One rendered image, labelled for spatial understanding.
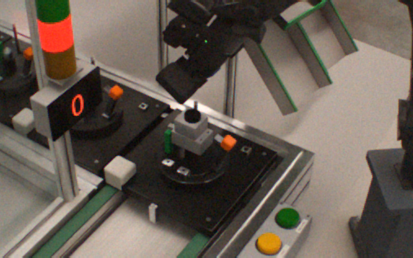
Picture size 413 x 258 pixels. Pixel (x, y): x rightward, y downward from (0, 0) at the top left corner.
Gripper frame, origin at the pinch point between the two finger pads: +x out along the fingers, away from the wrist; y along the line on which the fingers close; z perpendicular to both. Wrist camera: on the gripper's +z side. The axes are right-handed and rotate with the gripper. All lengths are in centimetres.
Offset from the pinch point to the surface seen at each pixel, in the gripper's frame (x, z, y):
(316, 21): 7.2, -9.4, -45.7
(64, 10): -12.7, 17.8, 18.9
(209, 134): 8.2, -9.7, -0.9
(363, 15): 120, -30, -229
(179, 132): 10.1, -5.6, 2.2
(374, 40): 113, -41, -209
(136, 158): 22.0, -3.4, 4.8
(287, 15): -5.4, -4.3, -24.0
